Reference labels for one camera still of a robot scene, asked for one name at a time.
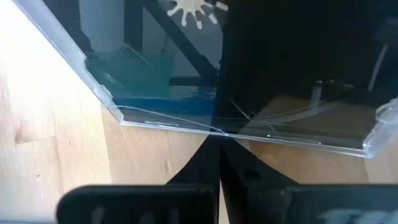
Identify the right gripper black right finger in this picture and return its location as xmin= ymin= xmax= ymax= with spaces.
xmin=219 ymin=136 xmax=300 ymax=224

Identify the clear jewel case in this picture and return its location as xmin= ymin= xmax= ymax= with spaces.
xmin=12 ymin=0 xmax=398 ymax=159

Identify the blue jewel case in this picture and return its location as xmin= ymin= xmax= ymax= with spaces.
xmin=113 ymin=88 xmax=217 ymax=116

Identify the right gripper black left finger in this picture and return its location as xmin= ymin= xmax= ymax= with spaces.
xmin=166 ymin=136 xmax=222 ymax=187

